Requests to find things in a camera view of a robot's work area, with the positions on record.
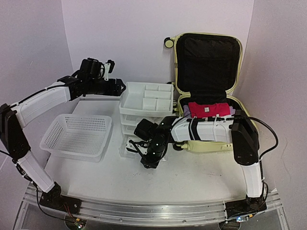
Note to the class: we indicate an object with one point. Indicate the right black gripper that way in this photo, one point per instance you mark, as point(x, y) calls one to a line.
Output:
point(152, 163)

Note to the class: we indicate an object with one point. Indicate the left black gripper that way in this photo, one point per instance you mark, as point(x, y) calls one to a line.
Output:
point(117, 92)

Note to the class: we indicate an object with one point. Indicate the clear plastic drawer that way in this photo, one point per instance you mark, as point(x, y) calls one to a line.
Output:
point(125, 154)

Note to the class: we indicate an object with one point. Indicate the white plastic drawer organizer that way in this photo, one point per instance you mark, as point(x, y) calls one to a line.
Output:
point(152, 101)

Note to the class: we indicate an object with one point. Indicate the white perforated plastic basket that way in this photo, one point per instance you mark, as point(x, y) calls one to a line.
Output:
point(78, 137)

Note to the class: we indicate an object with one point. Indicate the purple cloth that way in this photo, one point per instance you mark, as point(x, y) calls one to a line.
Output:
point(187, 112)

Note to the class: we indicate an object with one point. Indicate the red cloth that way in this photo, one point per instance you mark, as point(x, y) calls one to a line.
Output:
point(209, 110)

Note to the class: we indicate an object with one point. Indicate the pale yellow hard suitcase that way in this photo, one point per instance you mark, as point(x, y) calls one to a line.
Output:
point(206, 70)

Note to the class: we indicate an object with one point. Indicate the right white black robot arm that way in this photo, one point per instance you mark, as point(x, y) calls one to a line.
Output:
point(236, 129)

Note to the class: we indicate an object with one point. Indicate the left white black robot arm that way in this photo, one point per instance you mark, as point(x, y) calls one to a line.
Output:
point(92, 78)

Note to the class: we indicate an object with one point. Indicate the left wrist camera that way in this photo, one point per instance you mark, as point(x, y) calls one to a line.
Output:
point(107, 69)

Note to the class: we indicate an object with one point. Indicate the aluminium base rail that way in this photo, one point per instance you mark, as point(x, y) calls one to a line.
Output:
point(156, 215)

